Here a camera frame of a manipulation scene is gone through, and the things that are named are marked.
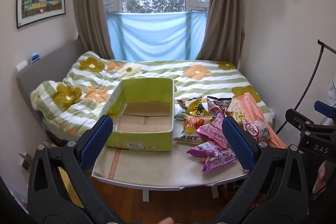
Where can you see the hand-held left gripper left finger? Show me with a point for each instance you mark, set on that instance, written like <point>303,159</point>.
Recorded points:
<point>97,140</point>

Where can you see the black stand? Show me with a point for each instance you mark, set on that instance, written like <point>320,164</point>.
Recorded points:
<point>319,61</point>

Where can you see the small white box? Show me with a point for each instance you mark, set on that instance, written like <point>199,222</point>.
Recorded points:
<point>21,66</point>

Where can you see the green cardboard box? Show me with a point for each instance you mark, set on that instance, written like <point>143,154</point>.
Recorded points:
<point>141,92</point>

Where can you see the purple snack packet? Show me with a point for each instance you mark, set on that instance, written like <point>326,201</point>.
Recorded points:
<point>212,155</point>

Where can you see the yellow snack packet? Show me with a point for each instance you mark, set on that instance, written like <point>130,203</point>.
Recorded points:
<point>197,108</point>

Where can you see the orange sticks snack packet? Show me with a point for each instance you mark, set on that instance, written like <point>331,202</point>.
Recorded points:
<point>190,127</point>

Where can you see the person's right hand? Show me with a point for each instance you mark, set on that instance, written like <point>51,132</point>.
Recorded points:
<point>320,176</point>

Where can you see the pink snack packet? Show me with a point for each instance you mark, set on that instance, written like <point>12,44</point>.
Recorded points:
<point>212,132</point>

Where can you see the pink white cartoon packet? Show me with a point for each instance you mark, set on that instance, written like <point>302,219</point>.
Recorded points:
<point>258,129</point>

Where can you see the white object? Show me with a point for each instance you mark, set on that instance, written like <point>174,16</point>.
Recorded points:
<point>332,98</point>

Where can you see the white folding table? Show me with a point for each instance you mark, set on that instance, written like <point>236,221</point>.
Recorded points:
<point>157,169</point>

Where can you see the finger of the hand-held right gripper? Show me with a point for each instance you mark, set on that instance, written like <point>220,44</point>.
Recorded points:
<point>298,117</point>
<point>324,108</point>

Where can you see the light blue cloth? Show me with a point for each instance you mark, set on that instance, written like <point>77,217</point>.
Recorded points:
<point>155,35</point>

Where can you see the grey bed headboard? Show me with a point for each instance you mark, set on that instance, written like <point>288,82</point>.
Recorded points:
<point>52,64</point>

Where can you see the brown chocolate snack packet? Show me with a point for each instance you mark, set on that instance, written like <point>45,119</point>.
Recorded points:
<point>218,106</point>

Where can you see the framed wall picture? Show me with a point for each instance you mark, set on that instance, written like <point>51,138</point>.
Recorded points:
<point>40,1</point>

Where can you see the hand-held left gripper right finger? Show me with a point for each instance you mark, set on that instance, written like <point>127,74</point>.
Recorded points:
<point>236,140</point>

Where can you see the floral striped blanket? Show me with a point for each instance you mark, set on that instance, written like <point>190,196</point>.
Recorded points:
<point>157,71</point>

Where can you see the brown left curtain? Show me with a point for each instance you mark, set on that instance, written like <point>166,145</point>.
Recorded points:
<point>89,3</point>

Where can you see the person's left hand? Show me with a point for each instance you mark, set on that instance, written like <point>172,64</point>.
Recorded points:
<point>164,220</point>

